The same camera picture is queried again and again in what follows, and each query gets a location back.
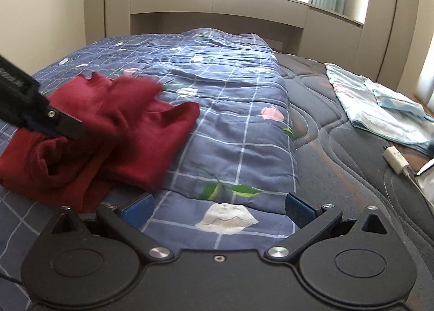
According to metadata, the white charger plug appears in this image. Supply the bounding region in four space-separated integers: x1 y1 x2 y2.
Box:
382 143 413 177

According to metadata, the blue checked floral quilt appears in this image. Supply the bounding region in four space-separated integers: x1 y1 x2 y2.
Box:
0 28 299 286

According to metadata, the white object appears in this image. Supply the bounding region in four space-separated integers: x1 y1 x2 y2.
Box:
415 158 434 204

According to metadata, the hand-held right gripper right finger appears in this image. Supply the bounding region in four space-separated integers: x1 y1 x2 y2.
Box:
264 193 389 262

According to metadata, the beige headboard shelf unit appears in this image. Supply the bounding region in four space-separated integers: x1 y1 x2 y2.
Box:
129 0 365 54

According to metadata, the dark grey quilted mattress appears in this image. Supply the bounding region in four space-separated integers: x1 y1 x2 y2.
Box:
271 49 434 306

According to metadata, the light blue floral cloth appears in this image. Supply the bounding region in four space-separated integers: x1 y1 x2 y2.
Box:
324 62 434 156

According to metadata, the red shirt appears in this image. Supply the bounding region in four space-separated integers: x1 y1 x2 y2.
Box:
0 72 201 214

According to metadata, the thin black cable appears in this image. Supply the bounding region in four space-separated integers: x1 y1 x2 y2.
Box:
0 272 25 287

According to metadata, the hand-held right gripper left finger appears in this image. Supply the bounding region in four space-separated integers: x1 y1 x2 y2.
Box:
48 195 171 263

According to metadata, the white charger cable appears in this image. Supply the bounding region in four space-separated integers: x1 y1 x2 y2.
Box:
403 168 434 204

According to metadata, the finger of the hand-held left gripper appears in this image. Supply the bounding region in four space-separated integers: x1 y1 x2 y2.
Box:
47 104 86 140
24 118 61 138

